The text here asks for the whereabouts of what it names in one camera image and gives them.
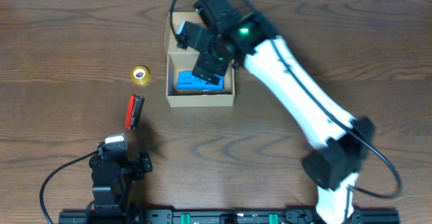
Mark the brown cardboard box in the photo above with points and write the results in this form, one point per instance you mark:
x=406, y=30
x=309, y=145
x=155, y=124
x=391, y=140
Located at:
x=185, y=90

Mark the blue plastic tape dispenser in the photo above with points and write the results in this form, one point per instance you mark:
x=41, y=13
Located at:
x=186, y=81

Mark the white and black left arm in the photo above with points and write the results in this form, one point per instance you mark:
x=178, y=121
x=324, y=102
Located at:
x=114, y=200

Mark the red and black stapler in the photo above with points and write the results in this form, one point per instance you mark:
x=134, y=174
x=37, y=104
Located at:
x=133, y=112

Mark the black aluminium mounting rail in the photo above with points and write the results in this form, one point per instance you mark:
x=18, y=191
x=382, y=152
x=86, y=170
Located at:
x=292, y=216

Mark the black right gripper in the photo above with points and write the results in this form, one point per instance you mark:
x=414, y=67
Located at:
x=218, y=69

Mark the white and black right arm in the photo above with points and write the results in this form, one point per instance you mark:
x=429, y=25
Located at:
x=340, y=142

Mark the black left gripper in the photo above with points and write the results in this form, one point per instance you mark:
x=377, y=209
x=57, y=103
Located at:
x=142, y=165

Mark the yellow adhesive tape roll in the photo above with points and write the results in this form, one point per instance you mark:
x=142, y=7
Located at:
x=140, y=75

